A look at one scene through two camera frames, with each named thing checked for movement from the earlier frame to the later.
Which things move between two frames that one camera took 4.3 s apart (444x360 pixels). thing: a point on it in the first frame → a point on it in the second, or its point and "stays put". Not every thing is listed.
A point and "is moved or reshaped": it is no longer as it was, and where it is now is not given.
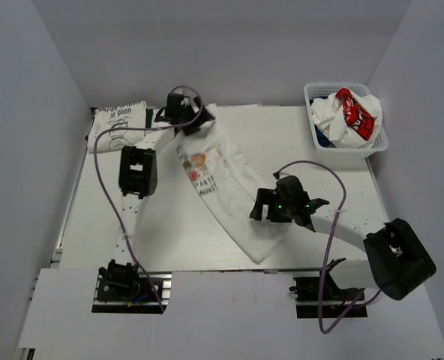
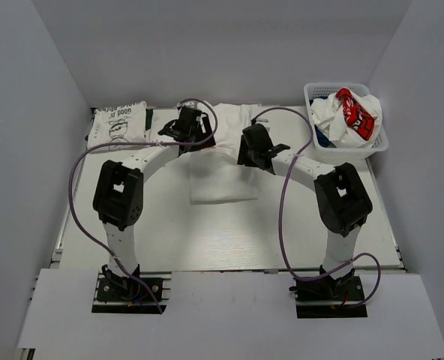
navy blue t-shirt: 324,141 stays put
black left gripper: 204,116 → 205,139
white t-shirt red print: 349,120 stays put
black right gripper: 263,197 → 243,158
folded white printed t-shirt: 132,115 stays put
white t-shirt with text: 227,181 is moved or reshaped
